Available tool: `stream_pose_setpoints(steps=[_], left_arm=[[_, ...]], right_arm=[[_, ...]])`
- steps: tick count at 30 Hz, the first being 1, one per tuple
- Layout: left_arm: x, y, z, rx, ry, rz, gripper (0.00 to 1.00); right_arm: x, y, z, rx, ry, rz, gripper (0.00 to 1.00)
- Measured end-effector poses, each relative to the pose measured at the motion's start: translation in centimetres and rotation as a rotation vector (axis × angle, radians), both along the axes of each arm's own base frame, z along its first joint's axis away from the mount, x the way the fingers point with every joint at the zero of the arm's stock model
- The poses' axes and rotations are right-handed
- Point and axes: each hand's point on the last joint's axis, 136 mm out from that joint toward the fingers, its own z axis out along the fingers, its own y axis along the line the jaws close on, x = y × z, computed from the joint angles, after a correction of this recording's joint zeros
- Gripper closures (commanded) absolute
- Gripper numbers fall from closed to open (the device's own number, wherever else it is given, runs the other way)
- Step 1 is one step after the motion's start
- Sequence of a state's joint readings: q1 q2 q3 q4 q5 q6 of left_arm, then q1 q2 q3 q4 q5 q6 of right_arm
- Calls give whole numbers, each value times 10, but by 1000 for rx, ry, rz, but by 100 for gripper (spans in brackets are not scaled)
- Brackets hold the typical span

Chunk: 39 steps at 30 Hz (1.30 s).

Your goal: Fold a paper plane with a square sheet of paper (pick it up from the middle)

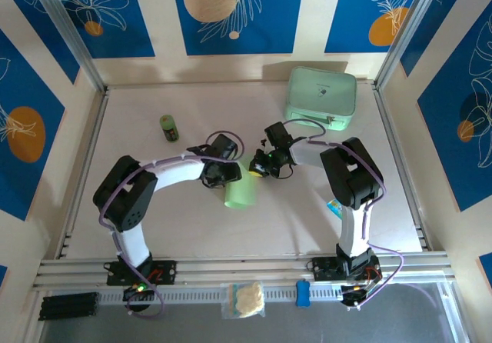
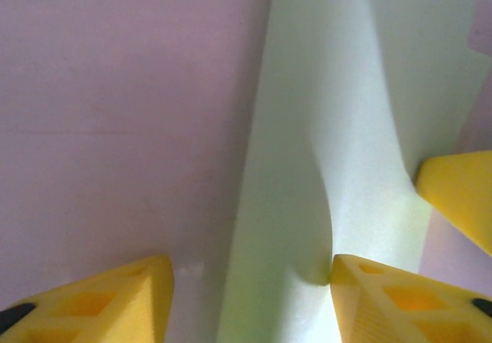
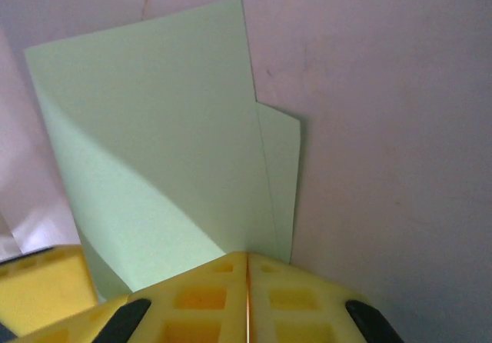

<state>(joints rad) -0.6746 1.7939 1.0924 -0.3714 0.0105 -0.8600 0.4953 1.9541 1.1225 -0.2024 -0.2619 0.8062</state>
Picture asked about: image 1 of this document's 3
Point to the light green paper sheet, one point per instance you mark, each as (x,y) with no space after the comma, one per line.
(240,195)

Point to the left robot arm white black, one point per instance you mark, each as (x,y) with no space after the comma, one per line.
(173,174)

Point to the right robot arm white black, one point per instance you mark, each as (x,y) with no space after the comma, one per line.
(353,235)

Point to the small green bottle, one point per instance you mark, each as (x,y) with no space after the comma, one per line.
(170,127)

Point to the small blue snack packet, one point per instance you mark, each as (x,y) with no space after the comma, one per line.
(335,209)

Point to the mint green zipper pouch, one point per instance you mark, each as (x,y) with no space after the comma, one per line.
(321,97)

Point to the clear bag of crackers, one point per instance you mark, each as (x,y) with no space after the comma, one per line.
(248,298)

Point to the blue plastic clip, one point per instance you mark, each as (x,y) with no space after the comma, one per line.
(303,293)

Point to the black ribbed block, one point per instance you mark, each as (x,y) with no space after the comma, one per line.
(67,306)

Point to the aluminium frame rail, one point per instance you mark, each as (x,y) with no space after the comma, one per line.
(238,268)

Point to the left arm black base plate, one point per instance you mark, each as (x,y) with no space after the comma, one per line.
(167,272)

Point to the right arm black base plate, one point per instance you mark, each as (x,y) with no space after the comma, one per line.
(323,268)

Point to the blue floral wall poster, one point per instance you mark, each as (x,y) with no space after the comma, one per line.
(23,181)
(269,31)
(346,20)
(453,158)
(127,31)

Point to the aluminium frame post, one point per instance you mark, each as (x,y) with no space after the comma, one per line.
(69,24)
(407,27)

